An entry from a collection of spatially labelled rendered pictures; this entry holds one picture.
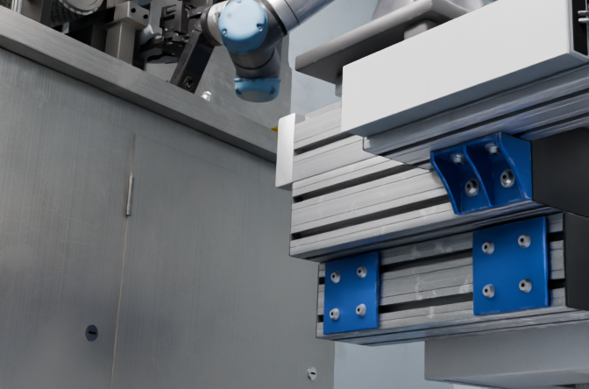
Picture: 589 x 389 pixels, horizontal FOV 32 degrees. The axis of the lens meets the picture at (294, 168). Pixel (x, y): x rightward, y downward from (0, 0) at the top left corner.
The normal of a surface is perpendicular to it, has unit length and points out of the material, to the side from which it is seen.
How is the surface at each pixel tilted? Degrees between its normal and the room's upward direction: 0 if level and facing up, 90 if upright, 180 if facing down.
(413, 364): 90
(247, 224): 90
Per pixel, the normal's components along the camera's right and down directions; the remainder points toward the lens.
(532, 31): -0.78, -0.22
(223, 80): 0.79, -0.14
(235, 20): -0.12, -0.29
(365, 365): 0.62, -0.21
